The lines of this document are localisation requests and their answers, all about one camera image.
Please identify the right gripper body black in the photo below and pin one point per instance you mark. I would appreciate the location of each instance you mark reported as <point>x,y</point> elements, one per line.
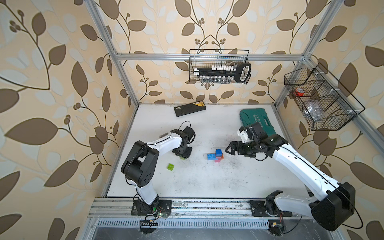
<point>246,149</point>

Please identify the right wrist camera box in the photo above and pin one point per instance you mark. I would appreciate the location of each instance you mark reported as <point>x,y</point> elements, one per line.
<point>254,132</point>

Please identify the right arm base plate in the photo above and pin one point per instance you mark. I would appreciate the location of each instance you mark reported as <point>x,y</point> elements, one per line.
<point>263,208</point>

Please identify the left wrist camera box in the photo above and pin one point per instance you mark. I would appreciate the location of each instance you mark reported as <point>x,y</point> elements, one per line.
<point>188,135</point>

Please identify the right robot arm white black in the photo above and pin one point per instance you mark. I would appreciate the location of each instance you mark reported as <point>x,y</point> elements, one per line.
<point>332,202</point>

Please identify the black wire basket right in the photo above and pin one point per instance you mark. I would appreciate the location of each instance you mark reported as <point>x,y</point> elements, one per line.
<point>339,104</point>

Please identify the black socket tool set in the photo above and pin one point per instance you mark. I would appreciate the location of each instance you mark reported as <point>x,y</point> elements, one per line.
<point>238,73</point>

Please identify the clear plastic bag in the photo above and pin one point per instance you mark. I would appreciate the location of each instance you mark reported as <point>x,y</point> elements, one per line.
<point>313,110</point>

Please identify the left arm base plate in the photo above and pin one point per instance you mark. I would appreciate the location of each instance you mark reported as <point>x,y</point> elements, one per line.
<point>160,208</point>

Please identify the dark blue lego brick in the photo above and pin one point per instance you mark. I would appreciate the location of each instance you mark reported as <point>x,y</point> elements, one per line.
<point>219,153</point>

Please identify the black yellow tool case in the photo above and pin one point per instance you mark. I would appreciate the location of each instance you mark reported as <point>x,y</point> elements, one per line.
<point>189,108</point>

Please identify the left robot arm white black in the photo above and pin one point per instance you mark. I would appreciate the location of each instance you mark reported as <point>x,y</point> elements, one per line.
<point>140,164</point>

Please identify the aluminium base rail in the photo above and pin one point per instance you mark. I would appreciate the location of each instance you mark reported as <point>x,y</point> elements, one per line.
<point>183,208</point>

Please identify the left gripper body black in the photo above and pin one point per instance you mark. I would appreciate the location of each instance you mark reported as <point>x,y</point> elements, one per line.
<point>185,152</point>

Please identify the green plastic tool case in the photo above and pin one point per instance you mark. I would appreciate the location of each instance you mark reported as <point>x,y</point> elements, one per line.
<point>258,115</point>

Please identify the black wire basket centre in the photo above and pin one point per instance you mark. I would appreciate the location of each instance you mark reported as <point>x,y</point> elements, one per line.
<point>205,58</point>

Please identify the red tape roll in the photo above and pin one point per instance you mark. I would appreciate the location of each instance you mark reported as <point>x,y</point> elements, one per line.
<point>299,92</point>

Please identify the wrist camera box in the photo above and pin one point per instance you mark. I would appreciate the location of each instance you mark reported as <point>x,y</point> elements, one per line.
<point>188,135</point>
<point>254,132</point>

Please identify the light blue long lego brick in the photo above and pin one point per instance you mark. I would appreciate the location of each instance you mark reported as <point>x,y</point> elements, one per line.
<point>211,157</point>

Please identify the black wire basket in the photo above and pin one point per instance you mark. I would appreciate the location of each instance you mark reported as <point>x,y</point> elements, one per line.
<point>339,104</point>
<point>205,58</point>

